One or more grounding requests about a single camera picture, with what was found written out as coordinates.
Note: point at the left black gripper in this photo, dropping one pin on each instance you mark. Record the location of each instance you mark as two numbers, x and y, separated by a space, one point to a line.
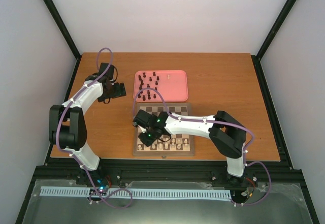
119 93

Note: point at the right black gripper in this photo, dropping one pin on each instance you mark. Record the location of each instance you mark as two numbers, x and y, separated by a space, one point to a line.
146 141

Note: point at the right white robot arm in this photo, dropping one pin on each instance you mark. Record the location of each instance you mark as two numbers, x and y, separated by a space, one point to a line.
227 135

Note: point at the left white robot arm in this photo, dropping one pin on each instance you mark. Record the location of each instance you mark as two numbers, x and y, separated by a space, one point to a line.
67 127

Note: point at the wooden chess board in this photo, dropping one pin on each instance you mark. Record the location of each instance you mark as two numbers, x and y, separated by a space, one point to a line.
156 108

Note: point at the pink plastic tray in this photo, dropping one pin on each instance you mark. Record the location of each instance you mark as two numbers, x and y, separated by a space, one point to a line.
148 84

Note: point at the black aluminium frame base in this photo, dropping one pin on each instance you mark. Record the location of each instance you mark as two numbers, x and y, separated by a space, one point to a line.
232 82

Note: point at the light blue cable duct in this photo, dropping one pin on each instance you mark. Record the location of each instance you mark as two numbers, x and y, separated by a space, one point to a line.
138 193

